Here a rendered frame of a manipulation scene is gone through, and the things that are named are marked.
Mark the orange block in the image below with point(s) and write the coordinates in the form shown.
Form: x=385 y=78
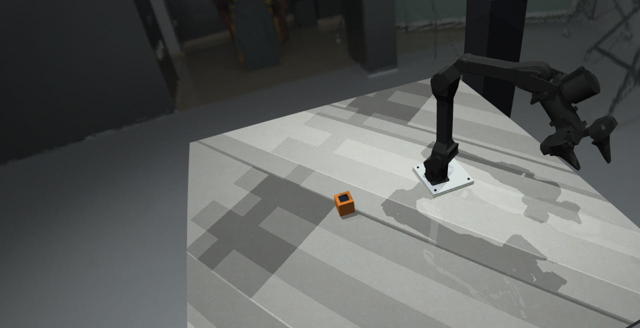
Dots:
x=344 y=203

